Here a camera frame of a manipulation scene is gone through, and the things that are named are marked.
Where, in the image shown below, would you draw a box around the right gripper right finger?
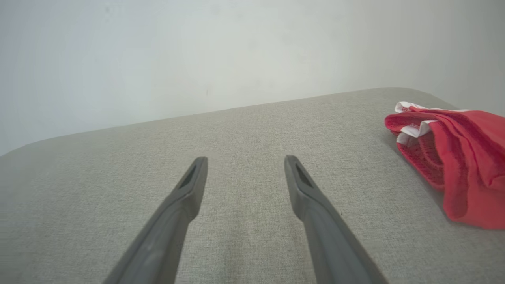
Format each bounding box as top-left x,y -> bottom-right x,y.
284,155 -> 389,284

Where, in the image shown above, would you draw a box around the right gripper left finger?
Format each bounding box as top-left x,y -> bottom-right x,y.
103,157 -> 208,284

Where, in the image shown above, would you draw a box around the grey fabric sofa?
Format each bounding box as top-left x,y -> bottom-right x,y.
0,87 -> 505,284

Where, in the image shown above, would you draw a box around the red basketball shorts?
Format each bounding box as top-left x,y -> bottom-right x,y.
385,101 -> 505,230

